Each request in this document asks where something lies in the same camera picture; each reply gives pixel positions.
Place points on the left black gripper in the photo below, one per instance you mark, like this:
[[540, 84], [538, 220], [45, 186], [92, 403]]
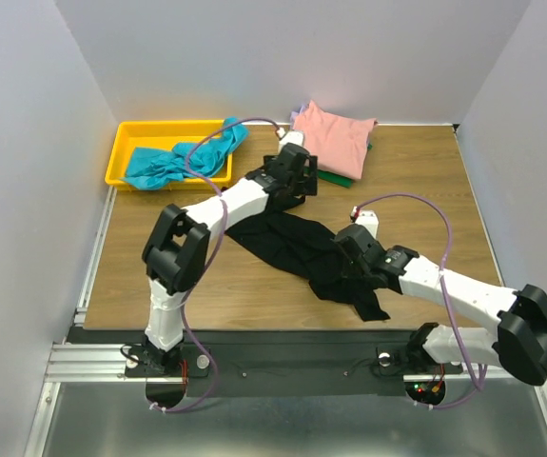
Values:
[[307, 186]]

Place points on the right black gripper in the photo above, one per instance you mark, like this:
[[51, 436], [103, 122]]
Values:
[[354, 245]]

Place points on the black t-shirt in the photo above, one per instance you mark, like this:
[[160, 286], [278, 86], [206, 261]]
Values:
[[305, 248]]

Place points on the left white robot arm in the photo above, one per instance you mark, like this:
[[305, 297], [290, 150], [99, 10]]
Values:
[[176, 250]]

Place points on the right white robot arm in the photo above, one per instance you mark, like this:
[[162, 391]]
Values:
[[510, 326]]

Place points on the green folded t-shirt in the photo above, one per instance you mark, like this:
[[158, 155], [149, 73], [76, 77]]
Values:
[[342, 165]]

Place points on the pink folded t-shirt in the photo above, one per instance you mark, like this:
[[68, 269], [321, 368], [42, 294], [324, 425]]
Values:
[[324, 129]]

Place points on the lavender folded t-shirt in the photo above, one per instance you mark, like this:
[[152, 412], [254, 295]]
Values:
[[298, 117]]

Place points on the yellow plastic bin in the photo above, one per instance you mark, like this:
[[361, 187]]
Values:
[[161, 134]]

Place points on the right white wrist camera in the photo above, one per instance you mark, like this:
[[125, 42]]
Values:
[[366, 218]]

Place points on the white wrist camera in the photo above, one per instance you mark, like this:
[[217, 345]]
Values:
[[366, 218], [289, 137]]

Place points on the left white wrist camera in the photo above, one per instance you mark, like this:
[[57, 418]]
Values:
[[289, 137]]

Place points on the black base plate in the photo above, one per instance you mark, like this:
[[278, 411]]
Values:
[[278, 363]]

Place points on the aluminium frame rail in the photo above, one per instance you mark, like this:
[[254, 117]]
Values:
[[87, 404]]

